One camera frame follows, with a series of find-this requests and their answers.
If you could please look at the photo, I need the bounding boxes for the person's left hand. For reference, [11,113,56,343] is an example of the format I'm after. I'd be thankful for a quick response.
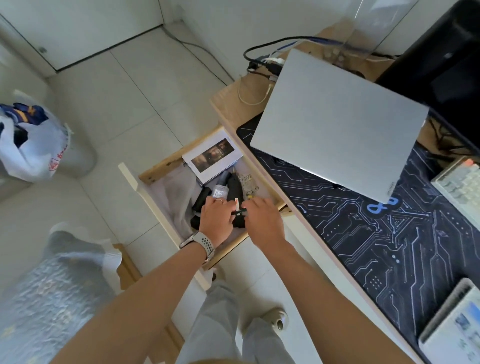
[197,194,244,249]

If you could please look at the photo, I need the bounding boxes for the person's right hand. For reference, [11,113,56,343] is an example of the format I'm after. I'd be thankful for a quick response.
[241,196,290,257]

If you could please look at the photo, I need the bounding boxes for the wooden drawer white front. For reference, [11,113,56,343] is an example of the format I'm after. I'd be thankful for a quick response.
[118,125,292,292]

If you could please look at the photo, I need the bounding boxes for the silver laptop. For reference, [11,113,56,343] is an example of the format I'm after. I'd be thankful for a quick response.
[249,48,430,205]

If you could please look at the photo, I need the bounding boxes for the white charging cable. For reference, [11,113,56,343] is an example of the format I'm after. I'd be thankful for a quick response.
[238,56,287,107]

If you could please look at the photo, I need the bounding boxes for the blue cable with grey adapter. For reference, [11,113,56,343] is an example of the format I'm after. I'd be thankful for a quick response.
[247,56,281,82]
[262,37,376,62]

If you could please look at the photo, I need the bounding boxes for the black cable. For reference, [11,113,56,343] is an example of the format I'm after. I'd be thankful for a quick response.
[242,36,338,77]

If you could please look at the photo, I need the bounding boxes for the exercise notebook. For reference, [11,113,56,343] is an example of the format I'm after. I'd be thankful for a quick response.
[418,277,480,364]

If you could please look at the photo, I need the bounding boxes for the person's right forearm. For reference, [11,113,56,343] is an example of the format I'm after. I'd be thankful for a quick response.
[262,239,413,364]

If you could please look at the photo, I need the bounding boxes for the person's left forearm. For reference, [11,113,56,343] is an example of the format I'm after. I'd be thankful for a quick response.
[50,243,209,364]

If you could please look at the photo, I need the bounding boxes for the black circuit-print desk mat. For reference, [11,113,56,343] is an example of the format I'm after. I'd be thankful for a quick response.
[236,112,480,355]

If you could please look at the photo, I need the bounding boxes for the white perforated wristwatch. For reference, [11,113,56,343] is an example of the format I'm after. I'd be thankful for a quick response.
[178,230,217,265]

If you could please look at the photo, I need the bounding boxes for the black tapered tool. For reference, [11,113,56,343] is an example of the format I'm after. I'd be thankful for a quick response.
[224,174,249,230]

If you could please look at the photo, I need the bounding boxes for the small clear packet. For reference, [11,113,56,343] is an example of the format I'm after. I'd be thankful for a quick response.
[239,174,260,198]

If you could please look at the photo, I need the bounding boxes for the grey drawer liner cloth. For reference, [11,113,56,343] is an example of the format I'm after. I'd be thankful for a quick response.
[148,164,205,241]

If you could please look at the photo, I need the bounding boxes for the white box dark picture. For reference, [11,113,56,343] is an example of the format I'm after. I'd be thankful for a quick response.
[181,130,245,187]

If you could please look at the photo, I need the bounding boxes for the beige slipper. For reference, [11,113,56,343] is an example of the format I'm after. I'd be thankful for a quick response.
[260,307,290,332]

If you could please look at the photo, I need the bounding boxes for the light grey trousers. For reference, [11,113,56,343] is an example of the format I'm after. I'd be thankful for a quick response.
[176,279,297,364]

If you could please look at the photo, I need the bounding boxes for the brown shirt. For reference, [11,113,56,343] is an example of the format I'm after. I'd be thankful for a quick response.
[187,358,249,364]

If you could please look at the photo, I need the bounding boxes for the silver grey quilted cushion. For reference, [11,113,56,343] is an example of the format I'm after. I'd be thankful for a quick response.
[0,221,123,364]

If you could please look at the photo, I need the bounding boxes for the pile of coins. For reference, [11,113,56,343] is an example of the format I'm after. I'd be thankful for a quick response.
[324,46,348,65]

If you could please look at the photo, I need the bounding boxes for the white mechanical keyboard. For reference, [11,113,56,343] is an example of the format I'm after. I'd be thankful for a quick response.
[430,156,480,226]

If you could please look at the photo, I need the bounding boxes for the floral cloth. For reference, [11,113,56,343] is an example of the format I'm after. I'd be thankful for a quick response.
[0,89,72,184]

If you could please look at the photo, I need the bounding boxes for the black cylindrical speaker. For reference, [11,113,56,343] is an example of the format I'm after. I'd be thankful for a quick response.
[376,0,474,104]

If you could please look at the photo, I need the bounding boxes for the clear acrylic box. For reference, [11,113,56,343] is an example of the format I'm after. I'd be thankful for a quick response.
[318,0,419,68]

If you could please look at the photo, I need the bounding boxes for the white door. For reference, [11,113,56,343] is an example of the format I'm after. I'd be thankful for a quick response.
[0,0,164,72]

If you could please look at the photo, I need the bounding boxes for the black grip handle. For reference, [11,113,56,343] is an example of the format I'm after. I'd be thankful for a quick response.
[190,185,213,230]

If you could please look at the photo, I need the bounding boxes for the wooden chair frame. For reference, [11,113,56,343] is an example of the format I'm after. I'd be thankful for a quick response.
[112,243,185,364]

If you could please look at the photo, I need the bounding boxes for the grey floor cable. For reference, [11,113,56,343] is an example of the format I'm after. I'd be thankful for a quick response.
[163,26,236,86]

